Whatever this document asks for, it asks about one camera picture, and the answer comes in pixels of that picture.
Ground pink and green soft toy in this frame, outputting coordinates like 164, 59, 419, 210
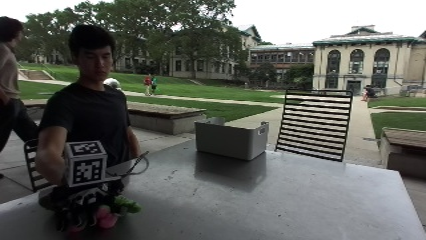
65, 194, 144, 234

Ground white marker cube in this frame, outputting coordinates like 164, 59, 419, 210
62, 140, 110, 188

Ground black slatted metal chair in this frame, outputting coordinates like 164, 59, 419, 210
274, 88, 354, 163
22, 138, 56, 193

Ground the person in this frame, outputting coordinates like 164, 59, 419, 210
34, 24, 144, 188

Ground stone bench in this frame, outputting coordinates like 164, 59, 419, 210
378, 126, 426, 179
125, 101, 208, 136

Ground grey plastic bin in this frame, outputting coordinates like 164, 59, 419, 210
194, 116, 270, 162

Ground stone steps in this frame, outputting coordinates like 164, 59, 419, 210
17, 68, 57, 81

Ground large green tree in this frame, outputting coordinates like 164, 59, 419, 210
17, 0, 250, 76

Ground brick building with glass front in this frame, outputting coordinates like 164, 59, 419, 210
247, 43, 317, 84

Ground cream arched-window building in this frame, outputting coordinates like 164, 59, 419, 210
311, 24, 426, 96

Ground grey glove cable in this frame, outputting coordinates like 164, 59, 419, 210
105, 150, 150, 178

